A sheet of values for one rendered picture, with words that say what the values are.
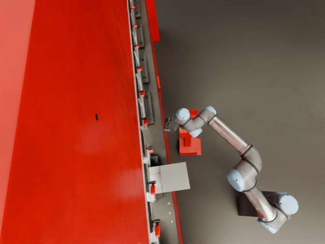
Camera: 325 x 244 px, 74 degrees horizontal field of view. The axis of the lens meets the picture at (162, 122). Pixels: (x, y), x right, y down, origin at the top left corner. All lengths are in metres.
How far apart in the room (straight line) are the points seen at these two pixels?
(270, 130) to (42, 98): 2.67
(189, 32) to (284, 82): 1.50
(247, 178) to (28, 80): 1.16
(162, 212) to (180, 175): 0.30
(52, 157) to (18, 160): 0.06
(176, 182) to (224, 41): 2.42
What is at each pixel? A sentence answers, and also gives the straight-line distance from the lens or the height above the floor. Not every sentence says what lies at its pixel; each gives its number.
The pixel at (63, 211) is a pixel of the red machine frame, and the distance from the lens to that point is 0.34.
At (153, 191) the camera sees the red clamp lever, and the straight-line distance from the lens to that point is 1.20.
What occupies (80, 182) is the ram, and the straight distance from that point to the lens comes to 0.44.
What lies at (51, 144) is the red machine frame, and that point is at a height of 2.24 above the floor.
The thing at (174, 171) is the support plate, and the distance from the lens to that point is 1.52.
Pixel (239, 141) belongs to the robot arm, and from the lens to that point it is 1.34.
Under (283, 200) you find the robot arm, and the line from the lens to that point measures 1.62.
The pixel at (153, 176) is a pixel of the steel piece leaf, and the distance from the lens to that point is 1.53.
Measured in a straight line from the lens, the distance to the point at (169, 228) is 1.63.
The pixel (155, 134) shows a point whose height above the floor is 0.87.
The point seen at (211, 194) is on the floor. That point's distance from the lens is 2.52.
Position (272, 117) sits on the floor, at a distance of 2.92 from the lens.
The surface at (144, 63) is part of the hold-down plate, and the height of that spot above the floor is 0.91.
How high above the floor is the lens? 2.50
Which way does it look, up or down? 67 degrees down
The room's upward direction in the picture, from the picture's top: 14 degrees counter-clockwise
